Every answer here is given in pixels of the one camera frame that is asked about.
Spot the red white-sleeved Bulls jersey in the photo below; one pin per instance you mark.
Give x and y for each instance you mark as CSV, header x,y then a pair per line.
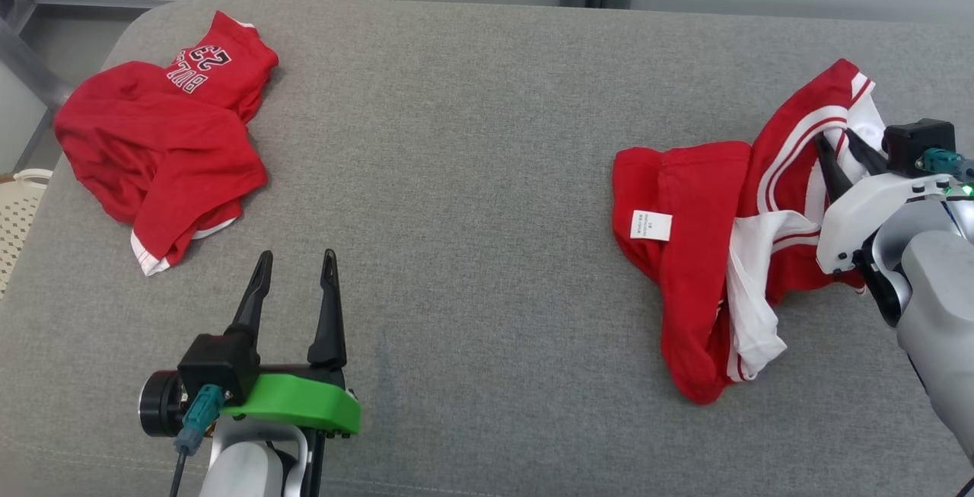
x,y
700,269

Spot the grey fabric sofa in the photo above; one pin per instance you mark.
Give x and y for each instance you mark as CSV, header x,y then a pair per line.
x,y
456,177

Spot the grey metal frame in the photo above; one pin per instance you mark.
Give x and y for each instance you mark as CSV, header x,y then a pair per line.
x,y
30,63

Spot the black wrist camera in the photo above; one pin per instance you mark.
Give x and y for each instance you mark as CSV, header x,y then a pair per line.
x,y
217,364
917,143

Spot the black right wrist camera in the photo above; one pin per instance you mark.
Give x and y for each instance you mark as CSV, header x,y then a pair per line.
x,y
917,143

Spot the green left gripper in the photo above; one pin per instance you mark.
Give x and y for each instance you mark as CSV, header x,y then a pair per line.
x,y
304,402

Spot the red Bulls shorts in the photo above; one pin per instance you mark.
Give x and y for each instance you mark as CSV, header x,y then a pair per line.
x,y
152,139

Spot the white laundry basket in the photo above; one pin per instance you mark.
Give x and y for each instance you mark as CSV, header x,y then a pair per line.
x,y
15,223

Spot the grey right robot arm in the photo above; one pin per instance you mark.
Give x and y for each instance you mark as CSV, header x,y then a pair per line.
x,y
940,307

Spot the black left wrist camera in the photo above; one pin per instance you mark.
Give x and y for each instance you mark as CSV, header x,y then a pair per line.
x,y
217,364

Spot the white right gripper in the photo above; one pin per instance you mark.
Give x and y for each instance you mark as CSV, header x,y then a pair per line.
x,y
867,208

